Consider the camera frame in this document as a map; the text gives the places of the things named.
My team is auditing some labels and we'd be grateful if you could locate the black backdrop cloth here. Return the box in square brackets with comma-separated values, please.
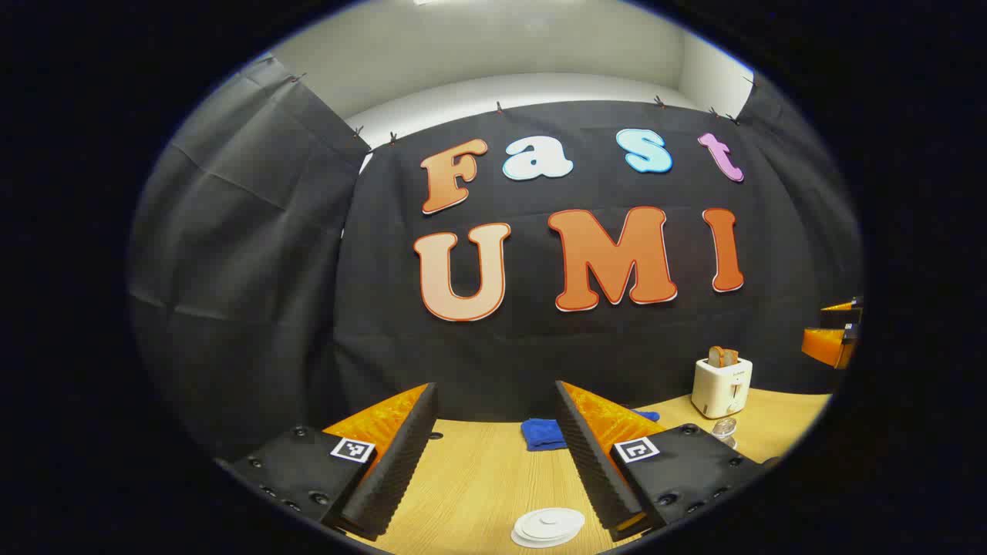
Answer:
[127, 55, 864, 463]

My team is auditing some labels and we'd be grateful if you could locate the blue towel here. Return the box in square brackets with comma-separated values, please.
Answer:
[520, 411, 662, 452]

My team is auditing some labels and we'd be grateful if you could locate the white teacup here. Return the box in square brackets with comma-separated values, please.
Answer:
[514, 513, 584, 543]

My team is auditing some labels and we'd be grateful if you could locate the white toaster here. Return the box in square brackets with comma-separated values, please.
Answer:
[691, 356, 754, 419]

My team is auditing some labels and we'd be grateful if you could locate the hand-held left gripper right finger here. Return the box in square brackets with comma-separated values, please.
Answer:
[555, 379, 780, 543]

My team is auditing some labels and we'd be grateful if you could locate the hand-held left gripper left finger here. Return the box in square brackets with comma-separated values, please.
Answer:
[218, 382, 440, 542]

